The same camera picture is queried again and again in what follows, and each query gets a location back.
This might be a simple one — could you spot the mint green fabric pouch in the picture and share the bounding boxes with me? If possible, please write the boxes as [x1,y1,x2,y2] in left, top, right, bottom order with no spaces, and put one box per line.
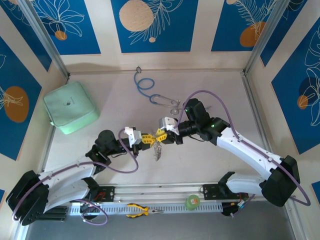
[43,81,101,136]

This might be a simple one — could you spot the thin multicolour wire bundle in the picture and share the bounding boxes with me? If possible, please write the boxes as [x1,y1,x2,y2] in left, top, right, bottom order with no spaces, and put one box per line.
[221,194,256,219]

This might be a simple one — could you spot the aluminium table edge rail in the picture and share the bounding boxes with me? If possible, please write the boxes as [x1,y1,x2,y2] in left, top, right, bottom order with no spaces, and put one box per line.
[12,74,71,240]
[240,71,310,240]
[68,69,246,75]

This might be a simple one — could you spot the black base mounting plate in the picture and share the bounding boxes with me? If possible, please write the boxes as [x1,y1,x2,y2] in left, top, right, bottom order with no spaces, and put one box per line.
[98,185,116,203]
[201,183,221,201]

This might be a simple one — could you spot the grey slotted cable tray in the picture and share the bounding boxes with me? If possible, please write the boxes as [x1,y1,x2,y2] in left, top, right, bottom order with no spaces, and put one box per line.
[69,201,224,216]

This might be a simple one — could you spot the yellow handled pliers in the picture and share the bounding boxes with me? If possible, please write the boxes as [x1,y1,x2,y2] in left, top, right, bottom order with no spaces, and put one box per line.
[125,203,165,218]

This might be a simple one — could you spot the aluminium frame post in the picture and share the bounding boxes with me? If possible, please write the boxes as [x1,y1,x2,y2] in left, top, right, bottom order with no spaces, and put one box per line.
[243,0,287,76]
[17,0,71,78]

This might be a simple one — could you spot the keyring with metal chain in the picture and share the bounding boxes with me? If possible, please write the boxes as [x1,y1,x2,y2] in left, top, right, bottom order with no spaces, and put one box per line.
[151,133,164,163]

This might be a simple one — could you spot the blue stethoscope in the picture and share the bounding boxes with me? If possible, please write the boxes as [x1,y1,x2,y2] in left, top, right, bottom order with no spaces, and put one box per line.
[133,65,181,107]

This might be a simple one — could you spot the black extrusion bar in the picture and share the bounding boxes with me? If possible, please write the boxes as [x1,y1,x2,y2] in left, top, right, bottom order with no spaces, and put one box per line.
[44,205,70,222]

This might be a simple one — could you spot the green tape roll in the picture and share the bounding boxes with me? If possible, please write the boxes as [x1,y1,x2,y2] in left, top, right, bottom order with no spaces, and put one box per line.
[184,193,201,211]

